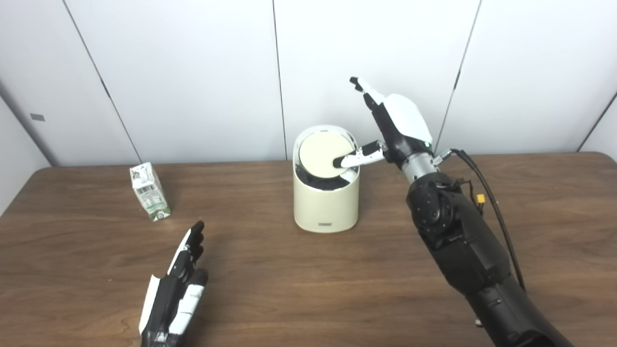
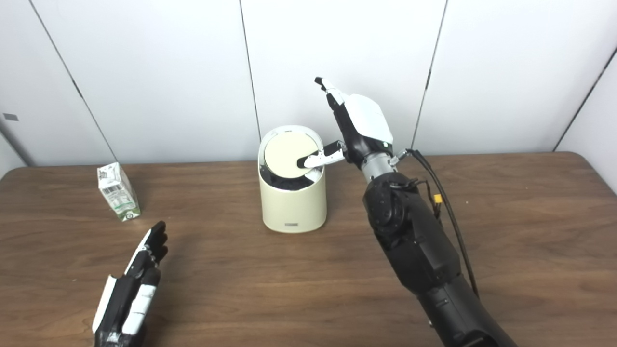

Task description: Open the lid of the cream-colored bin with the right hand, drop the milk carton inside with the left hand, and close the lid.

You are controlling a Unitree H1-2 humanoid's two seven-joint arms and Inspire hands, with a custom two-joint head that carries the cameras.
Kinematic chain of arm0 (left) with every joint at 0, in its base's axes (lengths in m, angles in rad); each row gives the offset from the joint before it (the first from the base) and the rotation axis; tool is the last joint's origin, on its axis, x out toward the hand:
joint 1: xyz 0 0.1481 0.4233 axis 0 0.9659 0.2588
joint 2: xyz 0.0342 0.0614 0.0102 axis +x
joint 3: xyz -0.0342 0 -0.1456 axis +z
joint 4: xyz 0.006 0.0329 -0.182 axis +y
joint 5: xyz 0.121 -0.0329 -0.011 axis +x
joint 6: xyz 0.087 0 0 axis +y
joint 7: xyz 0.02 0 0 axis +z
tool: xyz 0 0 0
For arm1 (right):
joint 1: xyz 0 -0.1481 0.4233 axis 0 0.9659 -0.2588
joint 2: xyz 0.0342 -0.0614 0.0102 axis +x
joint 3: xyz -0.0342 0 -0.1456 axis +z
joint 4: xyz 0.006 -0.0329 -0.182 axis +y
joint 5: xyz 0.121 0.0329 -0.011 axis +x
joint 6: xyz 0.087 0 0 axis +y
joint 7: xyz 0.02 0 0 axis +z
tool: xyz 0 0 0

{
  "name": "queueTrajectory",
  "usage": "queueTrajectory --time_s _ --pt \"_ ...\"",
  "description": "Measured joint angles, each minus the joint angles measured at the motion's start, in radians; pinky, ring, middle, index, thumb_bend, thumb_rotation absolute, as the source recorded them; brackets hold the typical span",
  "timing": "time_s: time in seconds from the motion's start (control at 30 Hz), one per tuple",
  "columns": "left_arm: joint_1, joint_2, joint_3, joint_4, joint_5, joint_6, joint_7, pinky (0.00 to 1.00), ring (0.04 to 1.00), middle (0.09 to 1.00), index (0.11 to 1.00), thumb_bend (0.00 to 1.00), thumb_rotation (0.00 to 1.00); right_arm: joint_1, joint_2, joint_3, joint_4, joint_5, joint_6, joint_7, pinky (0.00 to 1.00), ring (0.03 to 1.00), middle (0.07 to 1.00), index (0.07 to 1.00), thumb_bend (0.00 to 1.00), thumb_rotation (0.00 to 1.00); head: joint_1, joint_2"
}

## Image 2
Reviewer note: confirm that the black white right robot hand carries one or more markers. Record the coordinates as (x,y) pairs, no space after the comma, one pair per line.
(366,123)

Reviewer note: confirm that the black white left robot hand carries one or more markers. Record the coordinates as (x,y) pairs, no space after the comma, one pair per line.
(118,303)

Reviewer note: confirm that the cream round bin lid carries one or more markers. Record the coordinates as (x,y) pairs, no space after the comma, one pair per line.
(284,152)

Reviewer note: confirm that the white green milk carton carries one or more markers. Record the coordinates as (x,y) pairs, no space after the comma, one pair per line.
(118,195)

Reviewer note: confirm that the black bin liner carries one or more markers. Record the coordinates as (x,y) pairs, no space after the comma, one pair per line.
(289,183)

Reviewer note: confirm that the cream-colored bin body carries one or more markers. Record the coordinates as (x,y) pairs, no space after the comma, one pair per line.
(293,209)

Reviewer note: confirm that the small grey wall plate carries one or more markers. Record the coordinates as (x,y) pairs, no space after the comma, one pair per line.
(10,116)

